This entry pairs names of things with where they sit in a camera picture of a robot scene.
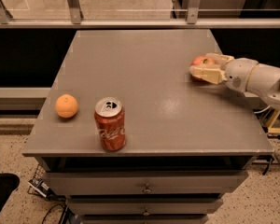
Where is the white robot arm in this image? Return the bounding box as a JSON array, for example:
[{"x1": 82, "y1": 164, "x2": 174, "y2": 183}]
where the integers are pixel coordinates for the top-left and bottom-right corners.
[{"x1": 189, "y1": 53, "x2": 280, "y2": 111}]

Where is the wire basket with cables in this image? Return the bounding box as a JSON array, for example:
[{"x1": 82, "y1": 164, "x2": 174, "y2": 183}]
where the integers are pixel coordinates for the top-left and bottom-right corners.
[{"x1": 27, "y1": 165, "x2": 83, "y2": 224}]

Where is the orange fruit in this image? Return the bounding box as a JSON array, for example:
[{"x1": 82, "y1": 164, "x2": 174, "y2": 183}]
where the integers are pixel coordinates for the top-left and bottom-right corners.
[{"x1": 55, "y1": 94, "x2": 78, "y2": 119}]

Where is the metal railing with glass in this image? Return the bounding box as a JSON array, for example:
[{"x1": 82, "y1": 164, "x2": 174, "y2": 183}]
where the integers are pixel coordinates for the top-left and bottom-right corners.
[{"x1": 0, "y1": 0, "x2": 280, "y2": 28}]

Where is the red cola can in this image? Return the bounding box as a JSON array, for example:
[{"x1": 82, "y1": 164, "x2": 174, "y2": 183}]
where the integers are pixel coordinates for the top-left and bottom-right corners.
[{"x1": 94, "y1": 97, "x2": 126, "y2": 151}]

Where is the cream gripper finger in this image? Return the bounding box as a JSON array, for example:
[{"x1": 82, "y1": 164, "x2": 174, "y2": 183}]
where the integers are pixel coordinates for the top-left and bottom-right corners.
[
  {"x1": 206, "y1": 53, "x2": 234, "y2": 70},
  {"x1": 193, "y1": 65, "x2": 227, "y2": 84}
]

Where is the yellow frame stand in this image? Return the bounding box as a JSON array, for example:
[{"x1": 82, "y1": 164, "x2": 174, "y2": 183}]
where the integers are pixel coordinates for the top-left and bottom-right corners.
[{"x1": 263, "y1": 109, "x2": 280, "y2": 135}]

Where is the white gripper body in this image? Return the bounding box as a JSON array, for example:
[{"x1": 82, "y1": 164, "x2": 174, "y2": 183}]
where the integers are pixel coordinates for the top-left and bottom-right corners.
[{"x1": 225, "y1": 58, "x2": 259, "y2": 92}]

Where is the grey drawer cabinet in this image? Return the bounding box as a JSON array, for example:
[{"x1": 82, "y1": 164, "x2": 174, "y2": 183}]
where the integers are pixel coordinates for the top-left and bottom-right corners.
[{"x1": 23, "y1": 30, "x2": 273, "y2": 224}]

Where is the red apple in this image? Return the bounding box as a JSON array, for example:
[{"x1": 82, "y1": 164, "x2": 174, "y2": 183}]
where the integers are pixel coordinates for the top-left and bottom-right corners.
[{"x1": 189, "y1": 55, "x2": 216, "y2": 81}]

